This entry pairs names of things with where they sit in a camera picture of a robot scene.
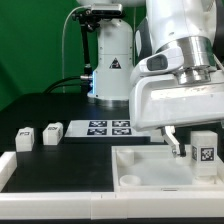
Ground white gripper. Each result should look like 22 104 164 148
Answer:
129 74 224 157

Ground white square tabletop part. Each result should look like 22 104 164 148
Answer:
111 145 224 192

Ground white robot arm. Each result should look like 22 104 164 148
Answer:
77 0 224 157

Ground white sheet with tags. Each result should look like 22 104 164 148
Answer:
65 120 150 138

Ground white U-shaped obstacle fence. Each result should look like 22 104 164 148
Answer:
0 152 224 220

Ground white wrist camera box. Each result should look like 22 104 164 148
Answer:
130 46 184 85

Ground black base cables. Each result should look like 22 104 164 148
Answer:
43 76 90 94

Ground black camera on mount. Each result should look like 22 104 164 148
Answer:
91 3 123 15

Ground white camera cable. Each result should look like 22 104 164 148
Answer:
61 5 84 94

